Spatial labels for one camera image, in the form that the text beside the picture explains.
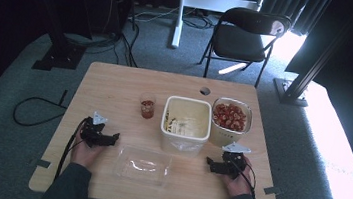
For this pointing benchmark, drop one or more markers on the clear container of red rings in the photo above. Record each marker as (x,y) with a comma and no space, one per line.
(230,119)

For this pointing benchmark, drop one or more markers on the dark equipment cabinet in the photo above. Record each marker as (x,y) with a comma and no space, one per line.
(108,1)

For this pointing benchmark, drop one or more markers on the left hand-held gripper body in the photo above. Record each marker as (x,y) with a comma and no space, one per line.
(93,133)

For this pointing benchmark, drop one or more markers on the black aluminium profile stand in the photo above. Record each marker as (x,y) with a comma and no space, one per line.
(294,89)

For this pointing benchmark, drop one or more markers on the grey tape strip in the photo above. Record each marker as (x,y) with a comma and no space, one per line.
(41,163)
(273,190)

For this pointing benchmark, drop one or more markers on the white square bin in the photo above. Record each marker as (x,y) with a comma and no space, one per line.
(186,120)

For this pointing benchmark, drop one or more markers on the person's left hand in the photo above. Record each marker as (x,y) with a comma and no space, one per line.
(84,154)

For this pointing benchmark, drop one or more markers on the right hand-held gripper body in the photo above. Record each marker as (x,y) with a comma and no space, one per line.
(234,159)

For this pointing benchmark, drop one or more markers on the white desk frame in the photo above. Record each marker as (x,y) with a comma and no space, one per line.
(180,12)

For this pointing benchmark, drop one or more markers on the black stand with flat base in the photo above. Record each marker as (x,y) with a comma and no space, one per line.
(59,52)

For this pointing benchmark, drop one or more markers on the clear plastic tray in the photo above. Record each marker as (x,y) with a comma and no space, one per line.
(143,166)

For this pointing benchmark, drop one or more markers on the black folding chair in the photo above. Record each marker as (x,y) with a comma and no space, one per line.
(241,41)

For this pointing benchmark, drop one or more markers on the person's right hand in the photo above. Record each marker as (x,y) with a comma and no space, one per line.
(238,183)

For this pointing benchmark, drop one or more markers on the small clear plastic cup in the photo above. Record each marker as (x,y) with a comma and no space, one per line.
(147,108)

